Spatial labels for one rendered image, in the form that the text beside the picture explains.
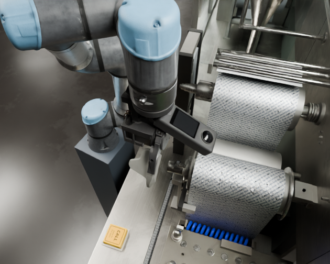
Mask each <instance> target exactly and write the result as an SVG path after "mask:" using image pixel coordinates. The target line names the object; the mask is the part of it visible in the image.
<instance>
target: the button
mask: <svg viewBox="0 0 330 264"><path fill-rule="evenodd" d="M127 232H128V230H127V229H126V228H123V227H120V226H117V225H113V224H110V226H109V228H108V230H107V233H106V235H105V237H104V239H103V243H104V244H107V245H110V246H113V247H116V248H119V249H121V247H122V245H123V242H124V240H125V237H126V235H127Z"/></svg>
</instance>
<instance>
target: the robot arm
mask: <svg viewBox="0 0 330 264"><path fill-rule="evenodd" d="M0 18H1V22H2V25H3V27H4V30H5V32H6V34H7V36H8V38H9V40H10V42H11V43H12V45H13V46H14V47H15V48H16V49H18V50H21V51H26V50H40V49H41V48H45V49H47V50H48V51H49V52H51V53H52V54H53V55H55V57H56V59H57V61H58V62H59V63H60V64H61V65H62V66H63V67H65V68H66V69H68V70H71V71H75V72H80V73H100V72H106V71H108V73H109V74H110V75H112V78H113V85H114V90H115V96H116V97H115V98H114V101H111V102H106V101H105V100H102V99H100V98H97V99H93V100H90V101H89V102H87V103H86V104H85V105H84V106H83V108H82V111H81V114H82V120H83V122H84V124H85V127H86V130H87V132H88V134H87V144H88V146H89V148H90V149H91V150H92V151H94V152H97V153H106V152H109V151H111V150H113V149H114V148H115V147H116V146H117V145H118V143H119V134H118V132H117V130H116V129H115V127H119V126H121V127H122V132H123V136H124V141H127V142H129V143H132V144H134V145H138V146H141V147H143V146H144V145H147V146H150V147H151V148H150V149H149V148H145V149H144V150H143V151H142V153H141V157H140V158H135V159H130V161H129V166H130V168H131V169H133V170H134V171H136V172H137V173H139V174H141V175H142V176H143V177H145V178H146V186H147V187H148V188H150V187H151V186H152V185H153V184H154V183H155V182H156V177H157V173H158V168H159V164H160V161H161V156H162V155H161V150H164V149H165V147H166V145H167V143H168V141H169V139H170V137H171V136H172V137H174V138H176V139H177V140H179V141H181V142H182V143H184V144H185V145H187V146H189V147H190V148H192V149H194V150H195V151H197V152H198V153H200V154H202V155H203V156H207V155H209V154H211V153H212V152H213V149H214V145H215V142H216V138H217V132H216V131H214V130H212V129H211V128H209V127H208V126H206V125H205V124H203V123H202V122H200V121H199V120H197V119H196V118H194V117H193V116H191V115H190V114H188V113H187V112H185V111H184V110H182V109H181V108H179V107H177V106H176V105H175V104H174V103H175V98H176V95H177V80H178V76H177V75H178V59H179V44H180V40H181V26H180V10H179V7H178V5H177V4H176V2H175V1H174V0H0Z"/></svg>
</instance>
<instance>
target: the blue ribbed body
mask: <svg viewBox="0 0 330 264"><path fill-rule="evenodd" d="M189 229H190V231H192V232H193V231H194V232H195V233H198V232H199V234H203V233H204V235H205V236H207V235H208V236H209V237H213V238H215V239H216V238H217V239H219V240H221V239H225V240H229V241H232V242H235V243H238V244H241V245H244V246H248V247H250V246H251V242H250V241H249V238H248V237H246V239H245V240H244V236H241V238H239V235H236V237H234V236H235V235H234V233H232V234H231V235H230V233H229V232H227V233H226V234H225V231H224V230H223V231H222V232H221V231H220V229H217V231H216V229H215V228H214V227H213V228H212V230H211V227H210V226H208V228H207V229H206V225H203V226H202V224H201V223H200V224H198V225H197V222H194V224H193V222H192V221H190V222H189V223H187V225H186V230H189Z"/></svg>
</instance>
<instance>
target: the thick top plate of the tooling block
mask: <svg viewBox="0 0 330 264"><path fill-rule="evenodd" d="M176 228H177V227H175V226H172V225H170V229H169V232H168V236H167V240H166V243H165V246H164V249H163V253H162V256H161V260H160V263H159V264H167V263H168V262H169V261H170V260H173V261H175V262H176V263H177V264H275V263H276V262H279V261H284V262H286V263H287V264H294V263H293V262H291V261H287V260H284V259H281V258H277V257H274V256H271V255H268V254H264V253H261V252H258V251H255V250H252V252H251V256H250V257H249V256H245V255H242V254H239V253H236V252H233V251H230V250H226V249H223V248H220V246H221V240H219V239H215V238H212V237H208V236H205V235H202V234H198V233H195V232H192V231H189V230H186V229H183V232H181V233H182V239H181V240H180V241H179V242H174V241H173V240H172V238H171V234H172V232H173V231H174V230H175V229H176Z"/></svg>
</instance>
